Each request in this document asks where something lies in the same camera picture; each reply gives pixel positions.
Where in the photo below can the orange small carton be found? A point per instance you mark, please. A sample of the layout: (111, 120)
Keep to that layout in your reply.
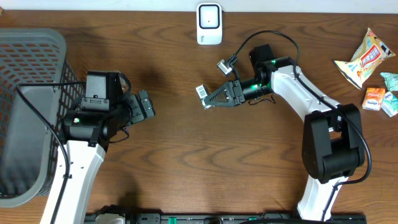
(373, 99)

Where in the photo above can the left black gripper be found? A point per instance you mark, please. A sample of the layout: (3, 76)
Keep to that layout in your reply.
(137, 102)

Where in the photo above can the mint green pack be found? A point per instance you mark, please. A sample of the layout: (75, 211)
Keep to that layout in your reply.
(390, 80)

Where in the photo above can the white barcode scanner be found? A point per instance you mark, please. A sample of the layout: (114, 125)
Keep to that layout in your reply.
(209, 23)

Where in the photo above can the round tape roll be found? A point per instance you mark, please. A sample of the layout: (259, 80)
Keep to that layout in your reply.
(204, 96)

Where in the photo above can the teal small carton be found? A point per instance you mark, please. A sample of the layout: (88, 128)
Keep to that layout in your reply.
(389, 104)

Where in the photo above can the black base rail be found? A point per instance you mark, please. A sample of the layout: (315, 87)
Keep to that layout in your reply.
(156, 218)

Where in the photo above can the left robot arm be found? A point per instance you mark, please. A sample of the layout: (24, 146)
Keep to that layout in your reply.
(87, 129)

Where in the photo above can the yellow snack bag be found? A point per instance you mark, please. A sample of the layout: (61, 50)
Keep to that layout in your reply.
(368, 56)

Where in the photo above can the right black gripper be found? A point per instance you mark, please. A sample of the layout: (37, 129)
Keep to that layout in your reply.
(228, 91)

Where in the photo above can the grey plastic shopping basket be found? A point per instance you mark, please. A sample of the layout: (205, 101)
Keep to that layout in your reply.
(34, 61)

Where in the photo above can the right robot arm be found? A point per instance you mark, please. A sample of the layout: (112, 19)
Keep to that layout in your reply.
(332, 148)

